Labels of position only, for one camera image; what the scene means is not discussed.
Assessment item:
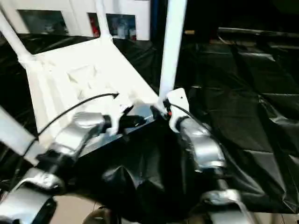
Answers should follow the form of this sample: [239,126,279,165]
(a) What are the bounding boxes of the white plastic table leg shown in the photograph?
[158,0,188,101]
[0,106,39,165]
[0,8,34,67]
[95,0,114,42]

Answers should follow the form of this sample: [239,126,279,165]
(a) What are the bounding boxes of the white plastic table top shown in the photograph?
[19,36,163,143]

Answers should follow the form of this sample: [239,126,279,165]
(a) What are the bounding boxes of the black work mat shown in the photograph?
[0,30,299,220]

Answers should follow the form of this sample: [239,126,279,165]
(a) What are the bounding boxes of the grey left robot leg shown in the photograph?
[84,208,120,224]

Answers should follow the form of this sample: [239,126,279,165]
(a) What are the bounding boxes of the red bottle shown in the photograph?
[90,14,100,37]

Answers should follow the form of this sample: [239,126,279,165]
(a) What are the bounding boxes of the white display cabinet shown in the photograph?
[0,0,151,41]

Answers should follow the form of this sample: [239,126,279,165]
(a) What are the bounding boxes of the black low cabinet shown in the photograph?
[185,0,299,47]

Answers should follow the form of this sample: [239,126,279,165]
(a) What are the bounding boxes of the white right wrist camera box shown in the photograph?
[163,87,190,133]

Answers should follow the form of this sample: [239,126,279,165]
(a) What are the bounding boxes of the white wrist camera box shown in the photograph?
[104,99,135,137]
[163,87,190,133]

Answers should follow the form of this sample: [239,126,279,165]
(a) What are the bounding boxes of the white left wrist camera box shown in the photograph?
[104,99,135,137]

